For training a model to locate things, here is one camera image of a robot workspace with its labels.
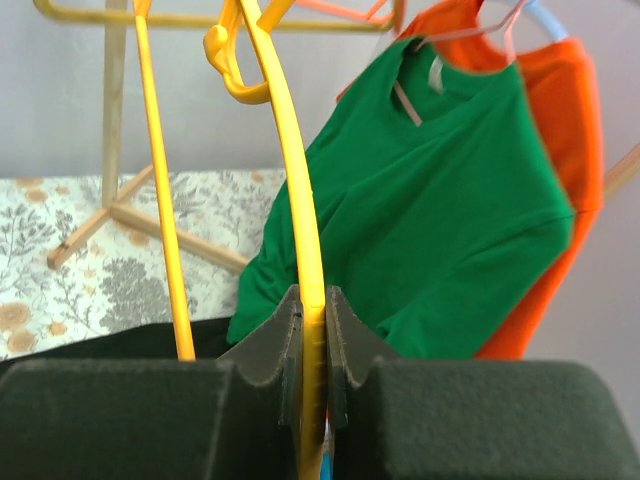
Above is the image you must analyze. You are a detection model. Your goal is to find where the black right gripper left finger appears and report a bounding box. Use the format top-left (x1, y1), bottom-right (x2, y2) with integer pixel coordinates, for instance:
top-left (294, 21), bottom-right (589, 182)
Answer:
top-left (1, 287), bottom-right (301, 479)

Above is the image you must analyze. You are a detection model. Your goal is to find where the green t shirt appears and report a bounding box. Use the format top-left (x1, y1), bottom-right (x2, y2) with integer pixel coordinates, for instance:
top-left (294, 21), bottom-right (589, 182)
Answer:
top-left (226, 35), bottom-right (576, 360)

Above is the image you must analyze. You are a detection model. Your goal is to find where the orange t shirt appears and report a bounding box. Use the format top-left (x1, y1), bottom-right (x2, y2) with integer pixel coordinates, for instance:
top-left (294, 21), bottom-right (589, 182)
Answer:
top-left (334, 0), bottom-right (606, 361)

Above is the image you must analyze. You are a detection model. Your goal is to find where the black t shirt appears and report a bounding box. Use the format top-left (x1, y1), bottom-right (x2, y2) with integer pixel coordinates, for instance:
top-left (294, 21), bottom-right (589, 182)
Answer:
top-left (1, 317), bottom-right (231, 375)

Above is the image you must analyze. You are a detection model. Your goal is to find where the pink hanger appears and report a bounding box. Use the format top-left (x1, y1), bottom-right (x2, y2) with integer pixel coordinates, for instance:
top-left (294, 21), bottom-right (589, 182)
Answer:
top-left (389, 0), bottom-right (531, 127)

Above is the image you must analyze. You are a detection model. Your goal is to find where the dark yellow plastic hanger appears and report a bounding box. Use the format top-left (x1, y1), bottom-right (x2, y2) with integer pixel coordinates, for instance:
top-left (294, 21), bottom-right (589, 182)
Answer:
top-left (134, 1), bottom-right (326, 479)

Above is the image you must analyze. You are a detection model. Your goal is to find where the light blue hanger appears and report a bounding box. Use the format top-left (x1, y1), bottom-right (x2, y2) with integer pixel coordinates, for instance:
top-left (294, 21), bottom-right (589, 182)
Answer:
top-left (522, 0), bottom-right (569, 42)

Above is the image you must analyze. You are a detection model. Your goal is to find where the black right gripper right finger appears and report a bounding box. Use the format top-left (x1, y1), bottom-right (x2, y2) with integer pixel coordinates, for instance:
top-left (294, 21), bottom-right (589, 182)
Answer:
top-left (326, 286), bottom-right (639, 479)

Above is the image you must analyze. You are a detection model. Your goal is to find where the wooden clothes rack left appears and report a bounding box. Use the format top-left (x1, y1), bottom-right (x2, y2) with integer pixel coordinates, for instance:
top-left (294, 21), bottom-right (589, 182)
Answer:
top-left (33, 1), bottom-right (639, 273)

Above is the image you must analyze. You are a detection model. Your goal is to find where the floral table cloth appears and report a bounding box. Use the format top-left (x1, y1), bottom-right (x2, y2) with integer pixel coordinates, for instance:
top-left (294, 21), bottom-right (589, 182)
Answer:
top-left (1, 170), bottom-right (284, 359)

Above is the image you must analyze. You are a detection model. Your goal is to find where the blue t shirt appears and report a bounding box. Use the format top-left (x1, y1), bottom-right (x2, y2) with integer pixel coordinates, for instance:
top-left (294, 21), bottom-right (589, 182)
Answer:
top-left (319, 440), bottom-right (332, 480)

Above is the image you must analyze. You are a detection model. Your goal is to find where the orange plastic hanger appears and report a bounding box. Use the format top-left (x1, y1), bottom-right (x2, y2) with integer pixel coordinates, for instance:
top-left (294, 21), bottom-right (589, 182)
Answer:
top-left (295, 0), bottom-right (393, 23)

